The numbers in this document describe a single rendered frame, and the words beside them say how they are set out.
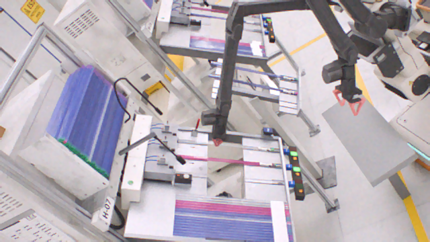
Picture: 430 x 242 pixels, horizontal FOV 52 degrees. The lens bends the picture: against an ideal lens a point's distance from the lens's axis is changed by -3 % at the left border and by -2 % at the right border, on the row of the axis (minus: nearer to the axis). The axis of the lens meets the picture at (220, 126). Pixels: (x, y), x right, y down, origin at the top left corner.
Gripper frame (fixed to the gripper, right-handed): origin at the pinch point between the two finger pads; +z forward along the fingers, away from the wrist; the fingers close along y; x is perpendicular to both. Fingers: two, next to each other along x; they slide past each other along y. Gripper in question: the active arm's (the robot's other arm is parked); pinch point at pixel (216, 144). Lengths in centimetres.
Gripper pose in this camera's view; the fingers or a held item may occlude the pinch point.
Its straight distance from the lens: 227.0
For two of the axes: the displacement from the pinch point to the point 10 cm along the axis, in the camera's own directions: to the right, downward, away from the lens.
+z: -1.4, 7.5, 6.5
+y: 0.0, 6.6, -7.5
